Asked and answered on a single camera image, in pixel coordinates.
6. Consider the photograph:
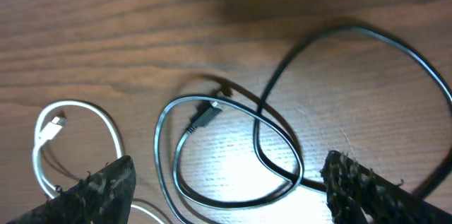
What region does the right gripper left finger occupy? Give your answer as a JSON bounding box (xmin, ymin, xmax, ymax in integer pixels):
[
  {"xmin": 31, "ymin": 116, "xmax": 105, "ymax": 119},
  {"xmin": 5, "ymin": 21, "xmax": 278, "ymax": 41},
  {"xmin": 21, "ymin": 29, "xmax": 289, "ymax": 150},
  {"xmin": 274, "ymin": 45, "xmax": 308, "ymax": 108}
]
[{"xmin": 8, "ymin": 155, "xmax": 136, "ymax": 224}]

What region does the white USB cable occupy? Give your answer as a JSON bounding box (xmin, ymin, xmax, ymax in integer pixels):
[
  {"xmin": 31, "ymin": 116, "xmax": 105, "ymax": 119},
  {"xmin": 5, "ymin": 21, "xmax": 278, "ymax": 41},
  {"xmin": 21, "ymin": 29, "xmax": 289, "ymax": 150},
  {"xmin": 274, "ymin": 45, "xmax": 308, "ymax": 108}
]
[{"xmin": 31, "ymin": 99, "xmax": 167, "ymax": 224}]

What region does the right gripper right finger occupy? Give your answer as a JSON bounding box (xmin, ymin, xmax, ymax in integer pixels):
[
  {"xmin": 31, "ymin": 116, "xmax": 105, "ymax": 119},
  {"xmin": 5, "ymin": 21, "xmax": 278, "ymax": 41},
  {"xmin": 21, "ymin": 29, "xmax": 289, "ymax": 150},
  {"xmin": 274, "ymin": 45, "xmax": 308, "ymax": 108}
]
[{"xmin": 321, "ymin": 151, "xmax": 451, "ymax": 224}]

